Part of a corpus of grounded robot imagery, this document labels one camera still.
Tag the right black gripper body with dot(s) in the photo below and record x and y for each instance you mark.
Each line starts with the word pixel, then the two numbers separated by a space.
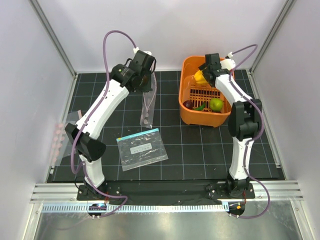
pixel 204 70

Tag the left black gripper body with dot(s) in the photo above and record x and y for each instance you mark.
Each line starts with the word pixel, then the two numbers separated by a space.
pixel 145 85

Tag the yellow bell pepper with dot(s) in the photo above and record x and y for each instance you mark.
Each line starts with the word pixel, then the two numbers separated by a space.
pixel 199 78

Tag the orange plastic basket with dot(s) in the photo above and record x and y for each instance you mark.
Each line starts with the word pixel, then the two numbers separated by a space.
pixel 194 98

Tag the pink zip top bag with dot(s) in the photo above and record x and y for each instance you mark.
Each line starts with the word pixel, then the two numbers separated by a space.
pixel 148 104

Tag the green apple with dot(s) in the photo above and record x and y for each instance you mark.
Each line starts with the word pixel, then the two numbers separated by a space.
pixel 216 104

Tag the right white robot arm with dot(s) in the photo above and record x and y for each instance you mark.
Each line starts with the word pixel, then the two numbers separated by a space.
pixel 244 122

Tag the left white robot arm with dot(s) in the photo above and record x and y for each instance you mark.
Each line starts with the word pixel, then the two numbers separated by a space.
pixel 84 134

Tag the blue zip top bag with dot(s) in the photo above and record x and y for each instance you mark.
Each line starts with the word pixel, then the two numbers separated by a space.
pixel 141 149

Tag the green chili pepper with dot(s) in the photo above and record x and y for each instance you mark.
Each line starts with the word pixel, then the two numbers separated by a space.
pixel 200 108

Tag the dark purple plum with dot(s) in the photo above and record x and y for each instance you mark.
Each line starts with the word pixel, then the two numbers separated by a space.
pixel 188 104

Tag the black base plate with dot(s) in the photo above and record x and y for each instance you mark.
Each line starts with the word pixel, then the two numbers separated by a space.
pixel 177 192

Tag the white slotted cable duct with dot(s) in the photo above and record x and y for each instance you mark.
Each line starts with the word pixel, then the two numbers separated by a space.
pixel 92 208

